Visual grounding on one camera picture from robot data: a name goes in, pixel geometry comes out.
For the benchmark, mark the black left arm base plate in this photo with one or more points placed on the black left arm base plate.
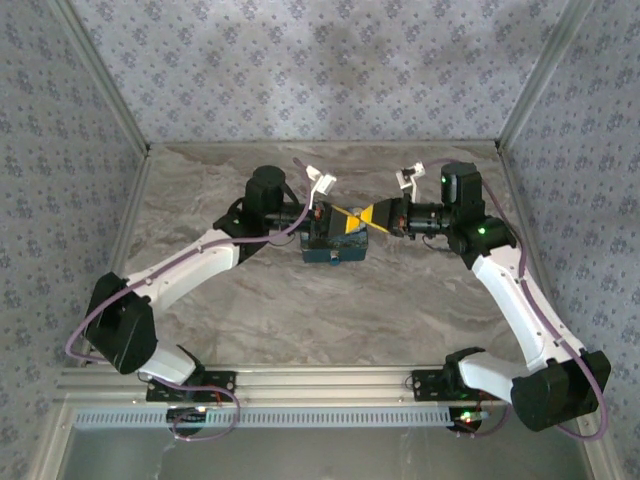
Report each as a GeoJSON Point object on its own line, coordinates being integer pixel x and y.
{"type": "Point", "coordinates": [220, 385]}

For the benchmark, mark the grey metal panel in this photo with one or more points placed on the grey metal panel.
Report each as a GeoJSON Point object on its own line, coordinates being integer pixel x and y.
{"type": "Point", "coordinates": [320, 455]}

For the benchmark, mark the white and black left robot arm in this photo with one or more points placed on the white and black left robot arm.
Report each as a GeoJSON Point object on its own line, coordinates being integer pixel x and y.
{"type": "Point", "coordinates": [175, 270]}

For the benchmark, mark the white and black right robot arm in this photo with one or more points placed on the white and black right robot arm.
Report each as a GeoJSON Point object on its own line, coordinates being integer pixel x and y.
{"type": "Point", "coordinates": [515, 295]}

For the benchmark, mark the aluminium mounting rail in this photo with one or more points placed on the aluminium mounting rail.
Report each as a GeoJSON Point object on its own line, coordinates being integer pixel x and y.
{"type": "Point", "coordinates": [320, 382]}

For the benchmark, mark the aluminium frame post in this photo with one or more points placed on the aluminium frame post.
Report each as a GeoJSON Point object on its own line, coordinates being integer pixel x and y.
{"type": "Point", "coordinates": [542, 75]}
{"type": "Point", "coordinates": [102, 75]}

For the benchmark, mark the blue starry night tin box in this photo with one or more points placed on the blue starry night tin box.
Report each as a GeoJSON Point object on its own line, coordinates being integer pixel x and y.
{"type": "Point", "coordinates": [320, 252]}

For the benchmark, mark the aluminium frame leg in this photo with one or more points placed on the aluminium frame leg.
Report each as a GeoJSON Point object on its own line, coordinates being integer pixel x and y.
{"type": "Point", "coordinates": [50, 440]}
{"type": "Point", "coordinates": [607, 465]}

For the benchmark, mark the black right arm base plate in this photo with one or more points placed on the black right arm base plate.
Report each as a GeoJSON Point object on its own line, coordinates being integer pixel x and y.
{"type": "Point", "coordinates": [430, 385]}

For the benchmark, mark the aluminium table side rail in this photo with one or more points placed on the aluminium table side rail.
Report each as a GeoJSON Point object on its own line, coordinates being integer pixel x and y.
{"type": "Point", "coordinates": [507, 172]}
{"type": "Point", "coordinates": [119, 250]}

